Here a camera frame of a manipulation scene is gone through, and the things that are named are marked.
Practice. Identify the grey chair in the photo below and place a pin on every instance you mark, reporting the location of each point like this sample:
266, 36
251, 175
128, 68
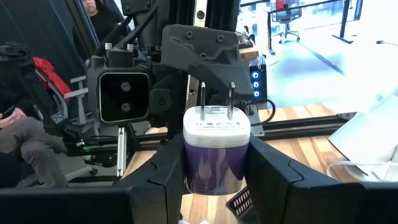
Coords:
77, 93

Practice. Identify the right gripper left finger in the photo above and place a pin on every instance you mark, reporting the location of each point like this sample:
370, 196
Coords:
164, 193

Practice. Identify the purple and white charger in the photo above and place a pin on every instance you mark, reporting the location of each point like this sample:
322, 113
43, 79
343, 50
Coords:
216, 155

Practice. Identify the black standing desk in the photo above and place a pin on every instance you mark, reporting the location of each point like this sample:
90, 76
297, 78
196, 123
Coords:
345, 18

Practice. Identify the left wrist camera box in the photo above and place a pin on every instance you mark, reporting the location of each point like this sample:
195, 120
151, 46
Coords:
124, 96

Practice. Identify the red jacket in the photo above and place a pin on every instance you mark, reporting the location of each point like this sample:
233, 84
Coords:
51, 74

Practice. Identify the white round disc base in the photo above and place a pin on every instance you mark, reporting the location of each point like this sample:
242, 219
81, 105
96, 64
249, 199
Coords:
379, 175

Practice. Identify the person's hand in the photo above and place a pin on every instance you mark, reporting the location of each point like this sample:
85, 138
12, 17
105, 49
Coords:
17, 119

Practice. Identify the computer tower with blue lights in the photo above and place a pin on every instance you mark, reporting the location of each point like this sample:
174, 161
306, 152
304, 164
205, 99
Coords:
256, 84

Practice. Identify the white cylindrical projector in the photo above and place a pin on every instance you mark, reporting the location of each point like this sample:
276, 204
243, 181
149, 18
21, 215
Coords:
373, 133

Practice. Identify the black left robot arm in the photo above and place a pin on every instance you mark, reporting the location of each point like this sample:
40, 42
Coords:
140, 7

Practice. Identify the black office chair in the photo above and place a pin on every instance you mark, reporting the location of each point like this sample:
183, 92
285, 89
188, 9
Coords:
287, 15

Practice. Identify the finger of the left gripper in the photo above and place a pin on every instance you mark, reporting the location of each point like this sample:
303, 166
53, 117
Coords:
202, 49

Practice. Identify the black plastic basket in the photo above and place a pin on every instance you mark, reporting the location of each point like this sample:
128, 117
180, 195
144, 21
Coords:
242, 205

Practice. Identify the black phone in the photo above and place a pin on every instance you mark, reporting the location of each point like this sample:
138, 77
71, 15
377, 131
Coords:
7, 112

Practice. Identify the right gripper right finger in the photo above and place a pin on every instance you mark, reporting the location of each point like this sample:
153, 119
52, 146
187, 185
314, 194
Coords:
295, 199

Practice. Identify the person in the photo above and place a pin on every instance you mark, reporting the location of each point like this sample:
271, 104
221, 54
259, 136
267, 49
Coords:
105, 21
31, 140

